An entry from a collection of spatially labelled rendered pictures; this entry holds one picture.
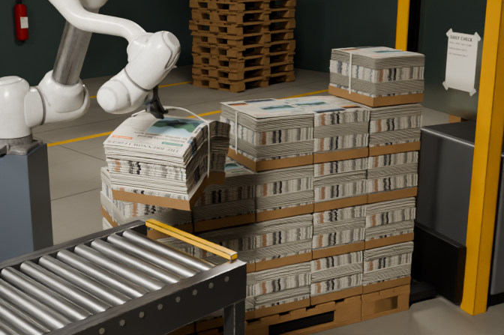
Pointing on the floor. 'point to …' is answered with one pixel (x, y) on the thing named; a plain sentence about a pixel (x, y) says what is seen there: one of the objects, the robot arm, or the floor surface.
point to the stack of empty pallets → (242, 35)
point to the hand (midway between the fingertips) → (170, 86)
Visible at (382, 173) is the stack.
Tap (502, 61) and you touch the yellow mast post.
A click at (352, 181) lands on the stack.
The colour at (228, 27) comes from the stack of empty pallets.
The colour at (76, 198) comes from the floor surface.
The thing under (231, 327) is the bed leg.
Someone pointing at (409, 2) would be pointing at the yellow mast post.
